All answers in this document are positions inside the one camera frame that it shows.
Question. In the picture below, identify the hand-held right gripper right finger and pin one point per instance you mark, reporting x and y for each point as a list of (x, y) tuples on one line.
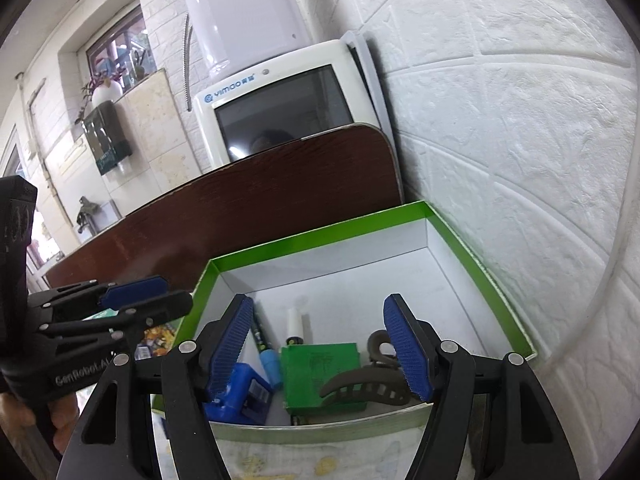
[(407, 345)]

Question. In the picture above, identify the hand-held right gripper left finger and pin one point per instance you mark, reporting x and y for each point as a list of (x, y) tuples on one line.
[(230, 345)]

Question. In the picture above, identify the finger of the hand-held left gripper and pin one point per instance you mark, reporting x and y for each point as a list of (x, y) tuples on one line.
[(132, 290), (160, 307)]

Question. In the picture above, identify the blue cap marker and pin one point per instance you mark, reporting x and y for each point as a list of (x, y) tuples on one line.
[(270, 365)]

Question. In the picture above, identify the blue plastic box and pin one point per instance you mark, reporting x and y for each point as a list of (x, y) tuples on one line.
[(245, 395)]

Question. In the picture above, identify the dark hair clip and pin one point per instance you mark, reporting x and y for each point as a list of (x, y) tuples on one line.
[(360, 385)]

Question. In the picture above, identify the white cap marker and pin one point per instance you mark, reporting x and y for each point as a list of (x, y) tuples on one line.
[(296, 325)]

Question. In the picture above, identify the green cardboard box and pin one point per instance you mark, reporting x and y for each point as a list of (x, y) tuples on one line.
[(380, 270)]

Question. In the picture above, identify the small green box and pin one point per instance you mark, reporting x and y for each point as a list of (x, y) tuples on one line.
[(310, 375)]

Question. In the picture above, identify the person's left hand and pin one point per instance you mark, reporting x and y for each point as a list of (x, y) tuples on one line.
[(60, 420)]

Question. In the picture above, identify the dark cup dispenser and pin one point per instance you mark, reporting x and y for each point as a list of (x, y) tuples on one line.
[(105, 135)]

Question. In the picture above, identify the brown wooden table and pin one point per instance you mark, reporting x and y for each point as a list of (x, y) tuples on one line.
[(250, 195)]

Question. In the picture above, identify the potted plant white pot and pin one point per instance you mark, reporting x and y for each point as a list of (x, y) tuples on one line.
[(106, 94)]

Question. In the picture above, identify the white plastic panel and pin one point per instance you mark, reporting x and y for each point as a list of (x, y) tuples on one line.
[(372, 90)]

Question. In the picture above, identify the white countertop appliance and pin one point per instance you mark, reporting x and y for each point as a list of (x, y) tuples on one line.
[(280, 67)]

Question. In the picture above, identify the white water purifier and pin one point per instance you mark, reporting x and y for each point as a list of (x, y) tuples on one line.
[(240, 10)]

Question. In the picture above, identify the small wall window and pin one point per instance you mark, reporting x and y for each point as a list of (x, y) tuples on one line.
[(120, 45)]

